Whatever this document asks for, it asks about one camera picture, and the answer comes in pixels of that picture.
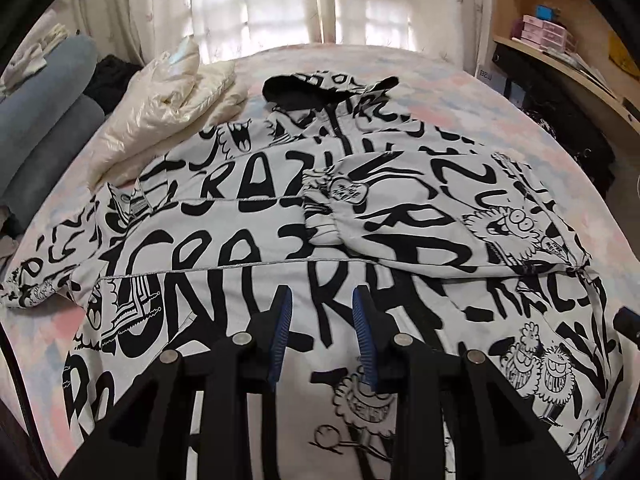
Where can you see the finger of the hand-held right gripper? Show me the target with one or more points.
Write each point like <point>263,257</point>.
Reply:
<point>629,324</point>

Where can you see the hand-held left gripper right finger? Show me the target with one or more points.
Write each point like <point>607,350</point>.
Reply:
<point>364,340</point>

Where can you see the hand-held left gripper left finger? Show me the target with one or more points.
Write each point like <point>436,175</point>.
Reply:
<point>280,335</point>

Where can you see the black white printed hooded jacket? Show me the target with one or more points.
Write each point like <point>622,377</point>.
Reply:
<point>260,230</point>

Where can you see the white folded clothes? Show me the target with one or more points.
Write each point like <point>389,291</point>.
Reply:
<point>30,60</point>

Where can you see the wooden bookshelf desk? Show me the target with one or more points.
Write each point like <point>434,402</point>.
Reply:
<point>600,90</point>

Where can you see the stack of papers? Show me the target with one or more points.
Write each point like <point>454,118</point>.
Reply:
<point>590,72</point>

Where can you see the pastel cat print bed blanket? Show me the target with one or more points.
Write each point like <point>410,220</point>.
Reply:
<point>450,100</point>

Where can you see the cream puffer jacket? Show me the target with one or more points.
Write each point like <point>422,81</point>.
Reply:
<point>150,115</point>

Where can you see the yellow bag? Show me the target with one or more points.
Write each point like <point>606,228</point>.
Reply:
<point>620,52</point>

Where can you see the white cardboard box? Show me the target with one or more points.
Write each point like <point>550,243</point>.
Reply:
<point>492,70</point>

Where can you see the pink drawer organizer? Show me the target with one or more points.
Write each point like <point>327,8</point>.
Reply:
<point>547,35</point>

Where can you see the black cloth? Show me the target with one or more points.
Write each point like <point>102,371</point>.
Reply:
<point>112,82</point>

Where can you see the small blue box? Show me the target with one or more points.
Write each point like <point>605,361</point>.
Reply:
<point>543,12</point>

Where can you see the rolled blue blanket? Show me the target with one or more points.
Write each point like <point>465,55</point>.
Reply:
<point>45,110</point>

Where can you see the white floral curtain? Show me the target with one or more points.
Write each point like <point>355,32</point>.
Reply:
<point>280,5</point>

